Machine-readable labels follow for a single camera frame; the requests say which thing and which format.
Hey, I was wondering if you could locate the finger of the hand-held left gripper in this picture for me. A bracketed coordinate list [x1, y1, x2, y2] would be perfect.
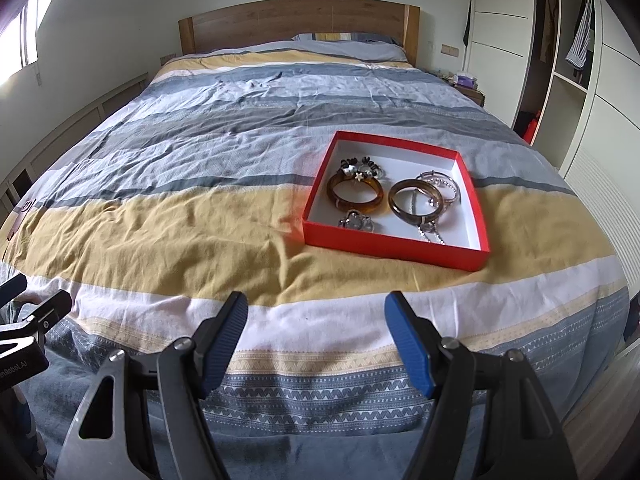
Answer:
[15, 290, 74, 333]
[0, 274, 29, 307]

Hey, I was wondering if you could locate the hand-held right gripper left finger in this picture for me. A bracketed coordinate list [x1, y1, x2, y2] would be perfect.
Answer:
[52, 291, 249, 480]

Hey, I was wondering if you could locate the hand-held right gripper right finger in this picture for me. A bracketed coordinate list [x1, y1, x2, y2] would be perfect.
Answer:
[384, 291, 578, 480]

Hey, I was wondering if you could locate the red jewelry box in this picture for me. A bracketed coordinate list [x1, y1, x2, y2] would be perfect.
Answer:
[301, 130, 491, 272]

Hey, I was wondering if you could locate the silver chain bracelet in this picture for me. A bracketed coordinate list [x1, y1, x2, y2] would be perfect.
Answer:
[410, 189, 447, 247]

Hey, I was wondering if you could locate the dark brown bangle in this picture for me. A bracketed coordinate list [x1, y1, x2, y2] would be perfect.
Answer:
[388, 180, 446, 226]

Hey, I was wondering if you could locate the amber bangle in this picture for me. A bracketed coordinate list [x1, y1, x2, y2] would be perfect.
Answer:
[327, 170, 385, 216]

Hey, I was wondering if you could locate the thin silver bangle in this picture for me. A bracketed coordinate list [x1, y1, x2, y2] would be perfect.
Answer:
[415, 170, 463, 211]

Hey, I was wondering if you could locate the black bead bracelet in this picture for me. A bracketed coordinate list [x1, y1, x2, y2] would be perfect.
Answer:
[339, 156, 388, 182]

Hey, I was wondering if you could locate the bed with striped duvet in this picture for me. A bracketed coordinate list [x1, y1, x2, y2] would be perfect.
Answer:
[0, 40, 632, 480]

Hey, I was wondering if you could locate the red object on floor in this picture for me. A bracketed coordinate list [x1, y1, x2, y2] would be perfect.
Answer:
[522, 110, 542, 145]

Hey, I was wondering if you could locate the window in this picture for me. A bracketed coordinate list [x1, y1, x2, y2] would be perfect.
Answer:
[0, 0, 57, 88]

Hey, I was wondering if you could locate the wooden nightstand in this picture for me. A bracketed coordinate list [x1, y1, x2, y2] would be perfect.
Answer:
[452, 83, 487, 107]

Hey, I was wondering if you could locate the grey pillow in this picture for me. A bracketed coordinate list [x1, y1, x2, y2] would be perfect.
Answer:
[291, 31, 409, 62]

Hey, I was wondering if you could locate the white wardrobe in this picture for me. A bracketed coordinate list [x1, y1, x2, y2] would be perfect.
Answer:
[462, 0, 640, 241]

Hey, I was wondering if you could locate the wooden headboard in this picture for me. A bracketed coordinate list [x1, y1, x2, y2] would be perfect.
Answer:
[178, 0, 422, 68]

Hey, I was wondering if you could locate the brown hanging coat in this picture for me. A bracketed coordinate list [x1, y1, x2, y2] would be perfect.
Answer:
[540, 0, 560, 62]

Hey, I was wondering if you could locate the striped hanging shirt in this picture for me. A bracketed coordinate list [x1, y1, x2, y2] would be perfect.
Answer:
[565, 0, 595, 72]

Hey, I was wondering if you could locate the low white wall cabinet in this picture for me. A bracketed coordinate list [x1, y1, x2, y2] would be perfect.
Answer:
[0, 72, 149, 201]

